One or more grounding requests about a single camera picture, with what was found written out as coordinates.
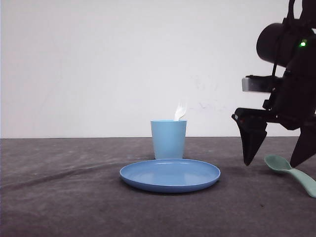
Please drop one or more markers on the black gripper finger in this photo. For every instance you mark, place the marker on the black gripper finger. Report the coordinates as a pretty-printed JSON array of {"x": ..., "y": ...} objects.
[
  {"x": 305, "y": 146},
  {"x": 253, "y": 133}
]

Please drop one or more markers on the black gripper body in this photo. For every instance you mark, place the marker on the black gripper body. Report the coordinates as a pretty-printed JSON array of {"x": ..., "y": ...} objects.
[{"x": 292, "y": 102}]

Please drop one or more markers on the mint green plastic spoon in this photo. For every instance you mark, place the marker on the mint green plastic spoon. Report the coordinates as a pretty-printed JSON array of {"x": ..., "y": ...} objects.
[{"x": 280, "y": 165}]

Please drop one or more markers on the white plastic fork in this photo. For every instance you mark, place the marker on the white plastic fork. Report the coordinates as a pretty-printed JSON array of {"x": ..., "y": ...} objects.
[{"x": 180, "y": 111}]

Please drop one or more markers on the light blue plastic cup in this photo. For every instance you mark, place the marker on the light blue plastic cup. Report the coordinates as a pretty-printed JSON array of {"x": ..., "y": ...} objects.
[{"x": 168, "y": 138}]

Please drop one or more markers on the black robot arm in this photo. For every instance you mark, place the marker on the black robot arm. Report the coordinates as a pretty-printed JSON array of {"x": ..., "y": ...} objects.
[{"x": 278, "y": 43}]

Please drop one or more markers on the blue plastic plate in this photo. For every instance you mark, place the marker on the blue plastic plate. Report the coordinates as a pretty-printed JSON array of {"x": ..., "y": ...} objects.
[{"x": 170, "y": 175}]

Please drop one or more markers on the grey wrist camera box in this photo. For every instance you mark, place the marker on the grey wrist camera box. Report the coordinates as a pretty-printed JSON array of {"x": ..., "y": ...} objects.
[{"x": 258, "y": 83}]

